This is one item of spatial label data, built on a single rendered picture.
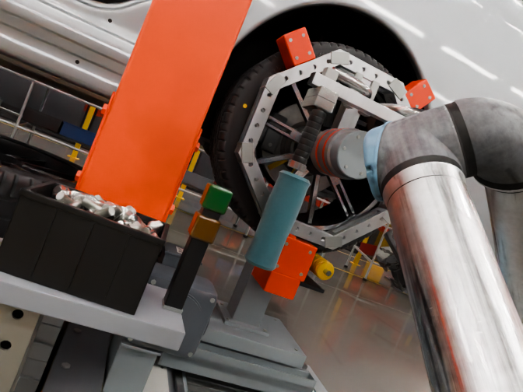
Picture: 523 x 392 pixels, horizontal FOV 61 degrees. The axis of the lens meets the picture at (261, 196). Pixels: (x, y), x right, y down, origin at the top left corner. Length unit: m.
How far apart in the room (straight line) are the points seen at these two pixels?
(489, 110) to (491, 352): 0.34
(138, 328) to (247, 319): 0.88
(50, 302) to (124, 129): 0.33
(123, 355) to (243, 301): 0.48
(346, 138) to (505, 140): 0.55
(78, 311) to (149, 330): 0.10
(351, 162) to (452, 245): 0.65
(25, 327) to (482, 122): 0.69
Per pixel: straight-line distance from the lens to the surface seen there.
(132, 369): 1.18
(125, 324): 0.67
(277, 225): 1.15
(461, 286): 0.54
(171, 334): 0.68
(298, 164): 1.04
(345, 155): 1.18
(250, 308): 1.51
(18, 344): 0.73
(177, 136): 0.83
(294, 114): 1.54
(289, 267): 1.32
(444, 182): 0.63
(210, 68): 0.85
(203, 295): 1.08
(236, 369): 1.44
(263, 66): 1.35
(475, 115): 0.69
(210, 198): 0.69
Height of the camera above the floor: 0.70
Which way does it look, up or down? 2 degrees down
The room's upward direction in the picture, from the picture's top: 22 degrees clockwise
